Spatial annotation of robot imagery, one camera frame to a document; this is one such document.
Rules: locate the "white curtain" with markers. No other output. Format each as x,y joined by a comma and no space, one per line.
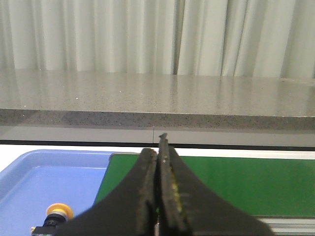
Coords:
263,38

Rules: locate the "grey stone counter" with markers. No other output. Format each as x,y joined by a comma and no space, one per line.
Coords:
137,108

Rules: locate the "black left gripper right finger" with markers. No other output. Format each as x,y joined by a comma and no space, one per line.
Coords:
189,208

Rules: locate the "aluminium conveyor frame rail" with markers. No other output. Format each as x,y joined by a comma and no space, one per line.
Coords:
290,226

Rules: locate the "yellow push button switch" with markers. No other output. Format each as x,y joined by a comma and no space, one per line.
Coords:
56,215

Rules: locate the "green conveyor belt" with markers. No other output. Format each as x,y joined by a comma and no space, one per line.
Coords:
261,187

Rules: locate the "blue plastic tray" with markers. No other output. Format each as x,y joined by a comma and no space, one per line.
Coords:
39,178

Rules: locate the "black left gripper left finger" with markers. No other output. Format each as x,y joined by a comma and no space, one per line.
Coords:
128,210

